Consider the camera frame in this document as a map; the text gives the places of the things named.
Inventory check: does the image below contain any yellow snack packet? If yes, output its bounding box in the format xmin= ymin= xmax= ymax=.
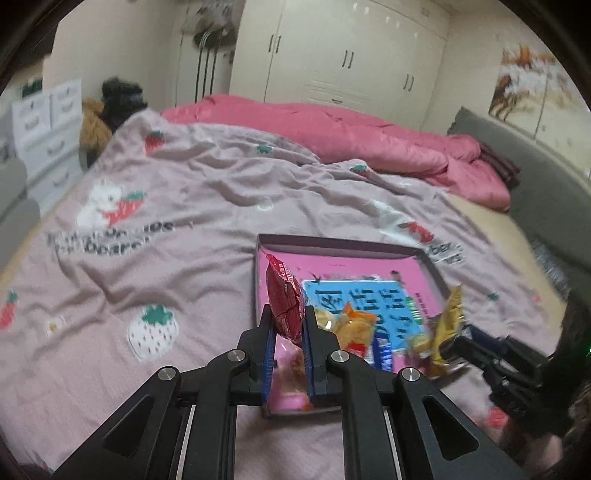
xmin=406 ymin=285 xmax=465 ymax=378

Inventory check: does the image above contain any orange snack packet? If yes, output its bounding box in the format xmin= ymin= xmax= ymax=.
xmin=335 ymin=302 xmax=378 ymax=358

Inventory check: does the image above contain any red snack packet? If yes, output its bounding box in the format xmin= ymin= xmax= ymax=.
xmin=264 ymin=253 xmax=305 ymax=345

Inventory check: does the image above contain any clear bag round cookie snack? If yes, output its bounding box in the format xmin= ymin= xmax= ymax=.
xmin=315 ymin=308 xmax=345 ymax=333

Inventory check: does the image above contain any blue snack packet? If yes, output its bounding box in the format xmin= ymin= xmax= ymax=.
xmin=372 ymin=334 xmax=394 ymax=373

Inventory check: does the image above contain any shallow purple box tray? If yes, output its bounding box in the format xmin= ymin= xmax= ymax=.
xmin=253 ymin=233 xmax=468 ymax=418

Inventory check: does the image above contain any dark patterned cloth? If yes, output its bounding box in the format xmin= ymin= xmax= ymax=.
xmin=531 ymin=240 xmax=571 ymax=301

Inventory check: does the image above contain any pink and blue book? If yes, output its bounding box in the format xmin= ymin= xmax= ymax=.
xmin=256 ymin=246 xmax=445 ymax=414

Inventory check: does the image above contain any grey padded headboard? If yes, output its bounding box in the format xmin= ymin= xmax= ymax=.
xmin=449 ymin=107 xmax=590 ymax=290

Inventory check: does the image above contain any dark striped pillow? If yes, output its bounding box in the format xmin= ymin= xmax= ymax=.
xmin=480 ymin=143 xmax=521 ymax=190

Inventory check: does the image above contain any pink strawberry bed sheet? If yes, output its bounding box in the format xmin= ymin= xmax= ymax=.
xmin=1 ymin=110 xmax=557 ymax=472

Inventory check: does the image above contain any pink satin quilt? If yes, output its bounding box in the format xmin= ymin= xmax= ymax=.
xmin=161 ymin=94 xmax=511 ymax=212

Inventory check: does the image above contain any cream wardrobe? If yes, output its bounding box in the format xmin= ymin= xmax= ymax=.
xmin=229 ymin=0 xmax=450 ymax=130

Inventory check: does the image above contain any brown plush toy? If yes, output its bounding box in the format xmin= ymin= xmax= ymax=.
xmin=79 ymin=97 xmax=112 ymax=155

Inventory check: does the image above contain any white drawer cabinet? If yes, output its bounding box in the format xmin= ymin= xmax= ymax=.
xmin=9 ymin=79 xmax=84 ymax=216

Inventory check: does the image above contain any black clothes pile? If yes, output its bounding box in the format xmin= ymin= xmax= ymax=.
xmin=99 ymin=77 xmax=147 ymax=133

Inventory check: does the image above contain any blossom wall painting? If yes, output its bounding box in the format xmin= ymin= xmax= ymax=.
xmin=488 ymin=43 xmax=586 ymax=138

